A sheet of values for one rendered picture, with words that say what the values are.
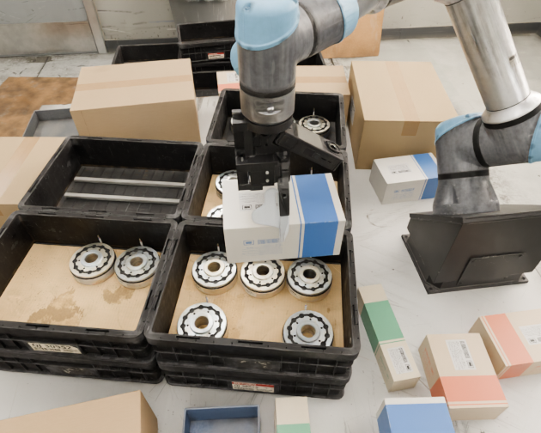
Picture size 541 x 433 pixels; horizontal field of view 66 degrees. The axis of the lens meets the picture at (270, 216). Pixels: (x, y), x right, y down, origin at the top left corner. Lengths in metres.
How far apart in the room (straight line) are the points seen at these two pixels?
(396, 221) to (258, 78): 0.88
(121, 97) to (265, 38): 1.06
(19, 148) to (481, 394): 1.39
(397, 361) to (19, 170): 1.13
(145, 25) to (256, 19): 3.50
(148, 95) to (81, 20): 2.59
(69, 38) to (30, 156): 2.78
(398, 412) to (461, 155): 0.58
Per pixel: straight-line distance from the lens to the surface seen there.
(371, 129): 1.39
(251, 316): 0.93
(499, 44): 0.96
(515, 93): 0.99
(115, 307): 1.00
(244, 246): 0.70
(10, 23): 4.26
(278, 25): 0.51
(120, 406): 0.86
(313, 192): 0.73
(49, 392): 1.11
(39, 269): 1.14
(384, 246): 1.25
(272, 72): 0.53
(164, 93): 1.51
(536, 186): 2.88
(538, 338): 1.13
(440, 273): 1.13
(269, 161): 0.61
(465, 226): 1.00
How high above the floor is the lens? 1.63
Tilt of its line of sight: 46 degrees down
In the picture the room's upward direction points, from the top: straight up
